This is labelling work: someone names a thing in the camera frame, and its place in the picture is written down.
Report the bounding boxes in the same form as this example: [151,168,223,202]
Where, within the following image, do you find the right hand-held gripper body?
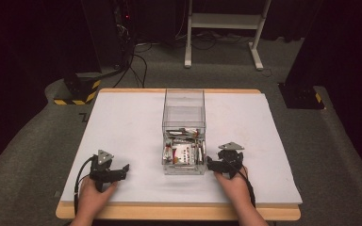
[215,141,245,180]

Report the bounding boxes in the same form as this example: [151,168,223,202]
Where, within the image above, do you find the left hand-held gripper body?
[89,149,124,193]

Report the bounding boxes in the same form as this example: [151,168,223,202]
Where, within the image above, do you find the clear plastic box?
[161,88,208,176]

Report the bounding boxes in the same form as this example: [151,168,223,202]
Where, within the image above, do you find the person's left hand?
[74,176,119,220]

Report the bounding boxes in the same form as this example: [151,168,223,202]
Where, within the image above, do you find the person's right hand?
[213,165,250,206]

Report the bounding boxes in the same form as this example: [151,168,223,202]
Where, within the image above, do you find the pile of snack packets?
[163,126,206,166]

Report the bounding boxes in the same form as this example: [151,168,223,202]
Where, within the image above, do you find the white foam mat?
[59,91,304,206]

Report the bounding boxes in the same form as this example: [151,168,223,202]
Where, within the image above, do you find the wooden table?
[55,88,302,221]

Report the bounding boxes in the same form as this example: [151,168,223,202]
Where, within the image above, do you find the black yellow striped stand base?
[53,72,103,106]

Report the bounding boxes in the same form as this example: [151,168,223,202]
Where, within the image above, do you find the white metal stand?
[184,0,272,72]

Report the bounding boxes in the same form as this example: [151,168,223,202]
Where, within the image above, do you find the black equipment rack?
[80,0,136,70]

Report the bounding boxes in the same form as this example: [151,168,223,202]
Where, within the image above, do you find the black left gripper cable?
[73,155,96,217]

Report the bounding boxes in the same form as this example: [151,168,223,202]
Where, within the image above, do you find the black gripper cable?
[73,155,96,217]
[221,158,257,209]

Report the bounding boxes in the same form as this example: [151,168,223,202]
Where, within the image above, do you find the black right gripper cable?
[221,158,257,209]

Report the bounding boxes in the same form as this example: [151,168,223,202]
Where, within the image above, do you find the black floor cables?
[112,41,154,89]

